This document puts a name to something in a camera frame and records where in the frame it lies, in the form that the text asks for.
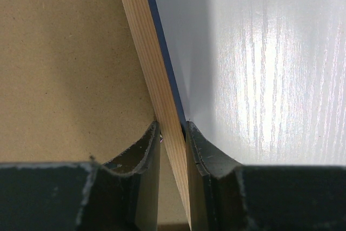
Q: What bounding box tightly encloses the blue wooden picture frame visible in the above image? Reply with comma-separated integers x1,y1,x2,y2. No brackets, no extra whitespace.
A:
122,0,191,221

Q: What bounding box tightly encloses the brown cardboard backing board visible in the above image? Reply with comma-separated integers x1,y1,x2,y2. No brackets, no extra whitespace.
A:
1,0,190,230

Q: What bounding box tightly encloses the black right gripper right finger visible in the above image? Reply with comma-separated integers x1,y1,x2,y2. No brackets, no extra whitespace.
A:
186,122,345,230

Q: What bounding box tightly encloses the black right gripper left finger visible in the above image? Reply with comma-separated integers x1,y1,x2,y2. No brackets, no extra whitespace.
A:
1,122,161,230

